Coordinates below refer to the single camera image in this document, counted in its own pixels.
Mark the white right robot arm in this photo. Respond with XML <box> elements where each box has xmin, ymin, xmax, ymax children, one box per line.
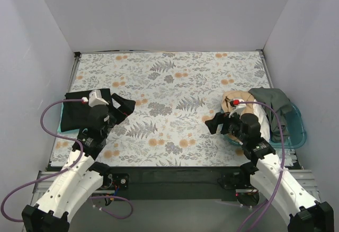
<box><xmin>205</xmin><ymin>112</ymin><xmax>335</xmax><ymax>231</ymax></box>

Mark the folded black t shirt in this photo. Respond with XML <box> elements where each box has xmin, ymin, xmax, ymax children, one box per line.
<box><xmin>58</xmin><ymin>88</ymin><xmax>112</xmax><ymax>133</ymax></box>

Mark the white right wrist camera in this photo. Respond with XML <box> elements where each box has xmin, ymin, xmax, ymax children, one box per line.
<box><xmin>229</xmin><ymin>99</ymin><xmax>246</xmax><ymax>118</ymax></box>

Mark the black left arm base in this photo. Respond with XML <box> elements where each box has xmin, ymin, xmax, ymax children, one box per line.
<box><xmin>100</xmin><ymin>173</ymin><xmax>130</xmax><ymax>191</ymax></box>

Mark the grey t shirt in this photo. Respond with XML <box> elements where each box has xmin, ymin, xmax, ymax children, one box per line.
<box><xmin>249</xmin><ymin>87</ymin><xmax>292</xmax><ymax>142</ymax></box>

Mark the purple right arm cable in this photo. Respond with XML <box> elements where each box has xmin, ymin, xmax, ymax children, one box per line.
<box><xmin>237</xmin><ymin>99</ymin><xmax>287</xmax><ymax>232</ymax></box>

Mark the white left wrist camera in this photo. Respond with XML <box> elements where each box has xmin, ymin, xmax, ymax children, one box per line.
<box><xmin>81</xmin><ymin>90</ymin><xmax>109</xmax><ymax>108</ymax></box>

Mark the floral patterned table mat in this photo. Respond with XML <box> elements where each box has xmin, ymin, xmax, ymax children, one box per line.
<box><xmin>49</xmin><ymin>51</ymin><xmax>296</xmax><ymax>168</ymax></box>

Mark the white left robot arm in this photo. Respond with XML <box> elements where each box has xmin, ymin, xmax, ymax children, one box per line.
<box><xmin>22</xmin><ymin>90</ymin><xmax>136</xmax><ymax>231</ymax></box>

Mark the teal plastic basket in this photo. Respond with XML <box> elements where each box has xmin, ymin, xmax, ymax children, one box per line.
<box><xmin>221</xmin><ymin>101</ymin><xmax>308</xmax><ymax>148</ymax></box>

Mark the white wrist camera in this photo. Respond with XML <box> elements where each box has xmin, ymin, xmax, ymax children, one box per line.
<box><xmin>229</xmin><ymin>99</ymin><xmax>246</xmax><ymax>118</ymax></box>
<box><xmin>81</xmin><ymin>90</ymin><xmax>109</xmax><ymax>108</ymax></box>

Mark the beige t shirt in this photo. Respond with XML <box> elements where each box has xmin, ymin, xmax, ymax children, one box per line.
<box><xmin>220</xmin><ymin>91</ymin><xmax>261</xmax><ymax>142</ymax></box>

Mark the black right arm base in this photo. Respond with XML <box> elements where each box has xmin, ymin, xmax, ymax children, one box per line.
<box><xmin>217</xmin><ymin>172</ymin><xmax>260</xmax><ymax>207</ymax></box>

